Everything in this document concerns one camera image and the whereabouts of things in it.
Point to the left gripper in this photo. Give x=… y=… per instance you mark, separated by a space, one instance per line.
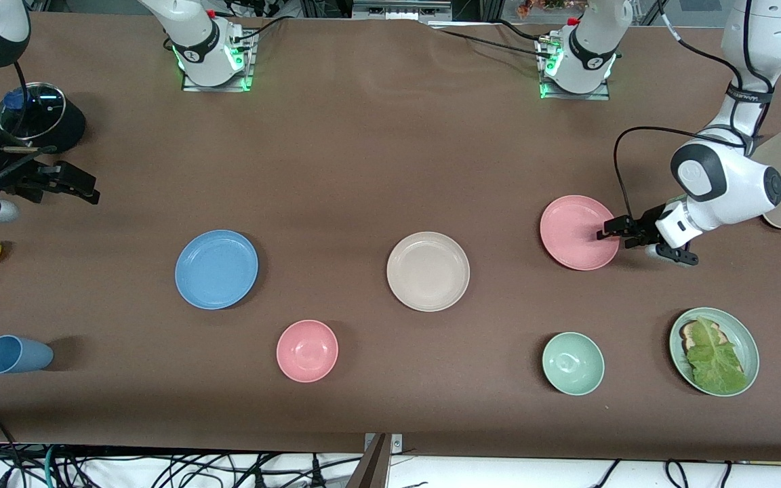
x=645 y=226

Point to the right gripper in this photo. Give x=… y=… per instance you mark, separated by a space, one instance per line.
x=19 y=179

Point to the pink plate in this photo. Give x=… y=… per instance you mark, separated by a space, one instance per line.
x=573 y=232

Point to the blue plate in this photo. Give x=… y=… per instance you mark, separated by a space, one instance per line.
x=216 y=269

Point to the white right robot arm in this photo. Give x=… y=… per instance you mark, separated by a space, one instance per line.
x=201 y=41

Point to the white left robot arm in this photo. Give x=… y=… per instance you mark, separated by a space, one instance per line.
x=723 y=183

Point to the glass lid with blue knob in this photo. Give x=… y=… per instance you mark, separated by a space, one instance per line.
x=41 y=112

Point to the toasted bread slice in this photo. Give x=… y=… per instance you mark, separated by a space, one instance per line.
x=687 y=333

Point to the green bowl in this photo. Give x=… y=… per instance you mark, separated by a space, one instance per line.
x=573 y=363

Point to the green lettuce leaf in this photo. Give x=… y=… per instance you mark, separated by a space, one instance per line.
x=712 y=359

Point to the green plate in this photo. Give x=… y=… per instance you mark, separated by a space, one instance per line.
x=748 y=349

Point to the blue cup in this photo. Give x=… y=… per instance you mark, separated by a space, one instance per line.
x=17 y=354

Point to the beige plate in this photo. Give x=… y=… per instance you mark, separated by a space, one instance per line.
x=428 y=271

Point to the orange toy food pile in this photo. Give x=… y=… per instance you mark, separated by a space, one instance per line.
x=546 y=7

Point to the brown table cover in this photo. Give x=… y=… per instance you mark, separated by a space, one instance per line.
x=363 y=169

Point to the pink bowl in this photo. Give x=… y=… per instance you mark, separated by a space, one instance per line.
x=307 y=351

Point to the grey power strip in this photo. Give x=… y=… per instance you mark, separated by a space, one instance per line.
x=401 y=10

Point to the dark diagonal strut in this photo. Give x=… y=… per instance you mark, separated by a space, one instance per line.
x=371 y=471

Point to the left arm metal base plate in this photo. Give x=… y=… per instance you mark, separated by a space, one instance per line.
x=573 y=97

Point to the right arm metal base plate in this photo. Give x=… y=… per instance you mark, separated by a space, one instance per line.
x=217 y=88

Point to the metal table edge bracket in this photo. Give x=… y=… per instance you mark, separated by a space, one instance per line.
x=396 y=444

